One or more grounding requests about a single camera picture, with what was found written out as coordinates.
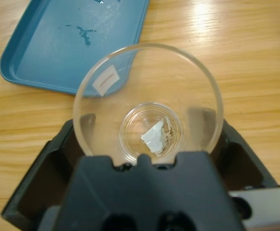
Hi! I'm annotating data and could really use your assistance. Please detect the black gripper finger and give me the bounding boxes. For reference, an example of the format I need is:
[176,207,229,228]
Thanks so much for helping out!
[211,119,279,192]
[1,119,88,227]

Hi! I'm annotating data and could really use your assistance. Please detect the clear drinking glass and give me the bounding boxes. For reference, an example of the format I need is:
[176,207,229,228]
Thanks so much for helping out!
[72,42,224,167]

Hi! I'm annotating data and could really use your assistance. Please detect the teal plastic tray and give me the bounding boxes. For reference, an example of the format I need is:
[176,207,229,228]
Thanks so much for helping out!
[0,0,151,97]

